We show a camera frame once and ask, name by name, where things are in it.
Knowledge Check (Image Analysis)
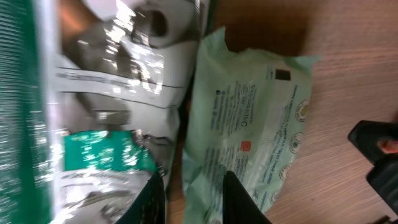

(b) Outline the green 3M gloves package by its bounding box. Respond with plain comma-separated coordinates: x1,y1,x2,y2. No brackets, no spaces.
1,0,209,224

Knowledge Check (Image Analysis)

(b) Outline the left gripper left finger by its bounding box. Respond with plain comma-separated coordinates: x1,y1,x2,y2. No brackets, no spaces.
116,172,165,224

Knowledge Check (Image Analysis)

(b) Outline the light teal small packet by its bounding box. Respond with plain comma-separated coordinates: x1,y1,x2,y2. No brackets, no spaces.
182,28,318,223

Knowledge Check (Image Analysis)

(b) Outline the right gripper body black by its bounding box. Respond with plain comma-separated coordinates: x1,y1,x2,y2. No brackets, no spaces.
348,120,397,212

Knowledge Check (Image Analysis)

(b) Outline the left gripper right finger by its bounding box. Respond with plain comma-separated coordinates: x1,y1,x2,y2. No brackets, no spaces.
222,170,272,224

